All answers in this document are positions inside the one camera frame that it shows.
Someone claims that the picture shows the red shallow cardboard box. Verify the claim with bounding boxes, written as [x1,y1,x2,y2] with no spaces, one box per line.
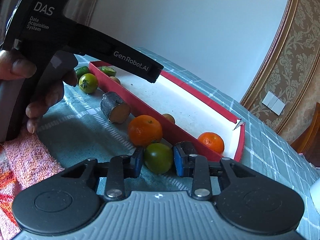
[89,61,245,161]

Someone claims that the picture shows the teal plaid bedsheet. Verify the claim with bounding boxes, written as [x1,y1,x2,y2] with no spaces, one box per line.
[37,49,319,239]

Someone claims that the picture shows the pink towel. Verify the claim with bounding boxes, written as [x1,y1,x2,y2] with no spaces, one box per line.
[1,129,63,239]

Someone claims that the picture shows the wooden headboard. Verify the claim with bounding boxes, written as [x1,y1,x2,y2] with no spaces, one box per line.
[291,102,320,167]

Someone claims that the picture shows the white wall switch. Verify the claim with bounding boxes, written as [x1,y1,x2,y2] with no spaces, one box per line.
[262,91,285,116]

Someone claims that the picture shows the orange tangerine outside box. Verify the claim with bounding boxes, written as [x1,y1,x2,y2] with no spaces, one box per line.
[128,115,163,147]

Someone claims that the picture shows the green whole cucumber piece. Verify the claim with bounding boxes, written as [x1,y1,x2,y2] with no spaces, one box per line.
[75,66,90,81]

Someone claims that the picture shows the cut green cucumber piece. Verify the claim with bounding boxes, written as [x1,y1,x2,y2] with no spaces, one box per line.
[100,66,117,77]

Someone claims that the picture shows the small green tomato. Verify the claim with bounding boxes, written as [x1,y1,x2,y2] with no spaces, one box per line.
[78,73,99,94]

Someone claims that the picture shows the white object at edge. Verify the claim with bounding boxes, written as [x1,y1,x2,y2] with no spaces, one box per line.
[310,178,320,213]

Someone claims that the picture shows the person's left hand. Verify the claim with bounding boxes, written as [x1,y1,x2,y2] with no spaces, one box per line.
[1,50,78,141]

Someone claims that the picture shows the gold framed wall panel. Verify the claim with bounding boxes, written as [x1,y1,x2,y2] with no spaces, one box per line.
[240,0,319,133]

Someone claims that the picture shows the orange tangerine in box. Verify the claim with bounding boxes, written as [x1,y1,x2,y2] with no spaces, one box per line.
[198,132,225,154]

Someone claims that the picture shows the large green tomato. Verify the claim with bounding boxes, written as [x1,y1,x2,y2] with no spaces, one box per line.
[143,143,174,174]

